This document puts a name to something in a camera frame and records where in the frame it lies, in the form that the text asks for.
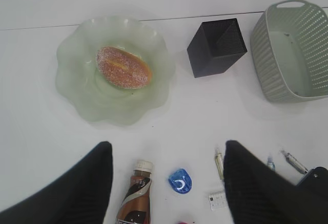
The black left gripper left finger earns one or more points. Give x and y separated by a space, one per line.
81 195

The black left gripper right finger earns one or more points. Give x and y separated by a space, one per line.
256 194

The brown Nescafe coffee bottle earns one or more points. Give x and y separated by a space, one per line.
136 205

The sugared bread roll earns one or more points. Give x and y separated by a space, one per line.
122 68

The white grey pen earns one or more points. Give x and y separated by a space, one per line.
291 160

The cream patterned pen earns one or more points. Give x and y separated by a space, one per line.
219 163

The blue pencil sharpener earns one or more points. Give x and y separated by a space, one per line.
180 181

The red pencil sharpener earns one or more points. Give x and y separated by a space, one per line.
183 222

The green plastic basket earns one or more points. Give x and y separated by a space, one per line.
289 51

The black mesh pen holder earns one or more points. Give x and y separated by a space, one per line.
215 47

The clear plastic ruler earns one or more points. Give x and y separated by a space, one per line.
218 200

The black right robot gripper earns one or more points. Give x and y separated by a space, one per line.
315 181

